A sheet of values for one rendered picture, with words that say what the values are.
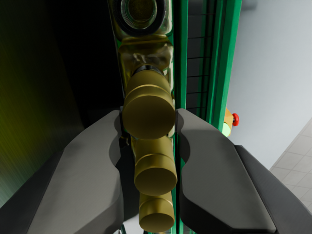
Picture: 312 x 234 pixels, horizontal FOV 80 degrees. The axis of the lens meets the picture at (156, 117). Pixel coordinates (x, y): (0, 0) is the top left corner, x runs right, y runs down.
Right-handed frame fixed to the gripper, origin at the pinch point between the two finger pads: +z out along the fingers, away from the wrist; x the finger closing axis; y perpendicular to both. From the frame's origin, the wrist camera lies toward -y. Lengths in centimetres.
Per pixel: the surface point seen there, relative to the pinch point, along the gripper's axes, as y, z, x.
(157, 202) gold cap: 9.7, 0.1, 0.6
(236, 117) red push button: 22.7, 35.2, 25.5
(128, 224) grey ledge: 62, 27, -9
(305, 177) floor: 149, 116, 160
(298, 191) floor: 170, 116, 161
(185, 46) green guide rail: -0.5, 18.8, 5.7
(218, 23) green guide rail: -3.1, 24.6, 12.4
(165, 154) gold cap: 4.3, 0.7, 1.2
